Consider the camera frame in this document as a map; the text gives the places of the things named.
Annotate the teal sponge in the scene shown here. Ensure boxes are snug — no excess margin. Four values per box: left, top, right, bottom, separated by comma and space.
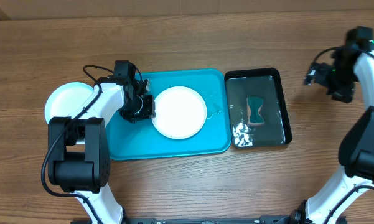
246, 96, 264, 126

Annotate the black plastic tray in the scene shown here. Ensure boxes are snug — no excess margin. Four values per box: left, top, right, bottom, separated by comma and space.
224, 68, 292, 149

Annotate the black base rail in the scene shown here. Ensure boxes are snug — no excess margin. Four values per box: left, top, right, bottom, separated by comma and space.
71, 215, 349, 224

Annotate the light blue plate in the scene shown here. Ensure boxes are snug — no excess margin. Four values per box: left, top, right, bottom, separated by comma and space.
44, 82, 93, 123

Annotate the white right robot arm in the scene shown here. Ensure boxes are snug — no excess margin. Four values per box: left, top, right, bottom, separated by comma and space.
280, 26, 374, 223

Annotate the pink plate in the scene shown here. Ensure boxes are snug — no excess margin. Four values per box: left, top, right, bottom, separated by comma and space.
152, 86, 207, 140

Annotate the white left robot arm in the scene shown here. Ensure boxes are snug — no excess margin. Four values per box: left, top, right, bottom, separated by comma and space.
40, 60, 155, 223

